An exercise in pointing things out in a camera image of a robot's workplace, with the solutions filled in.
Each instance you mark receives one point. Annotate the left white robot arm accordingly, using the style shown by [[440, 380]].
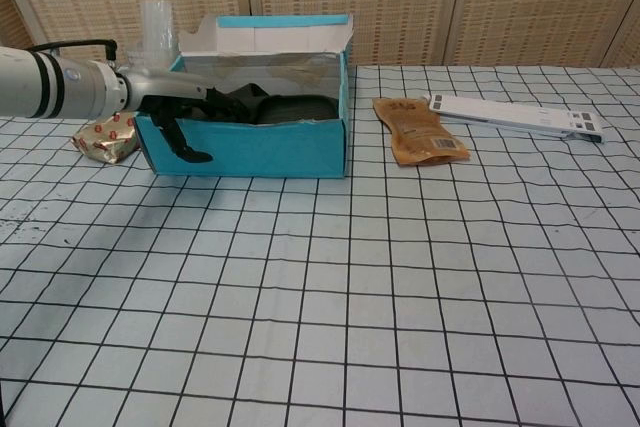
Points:
[[50, 82]]

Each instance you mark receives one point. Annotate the light blue checkered tablecloth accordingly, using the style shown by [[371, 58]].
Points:
[[350, 297]]

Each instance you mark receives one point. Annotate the blue cardboard shoe box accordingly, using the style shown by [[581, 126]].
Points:
[[260, 152]]

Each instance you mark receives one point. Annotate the gold foil packet red print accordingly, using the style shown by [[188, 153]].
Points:
[[107, 139]]

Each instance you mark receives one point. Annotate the brown spout pouch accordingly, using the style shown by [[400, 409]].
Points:
[[420, 132]]

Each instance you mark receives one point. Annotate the white folding stand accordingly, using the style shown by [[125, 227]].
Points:
[[500, 112]]

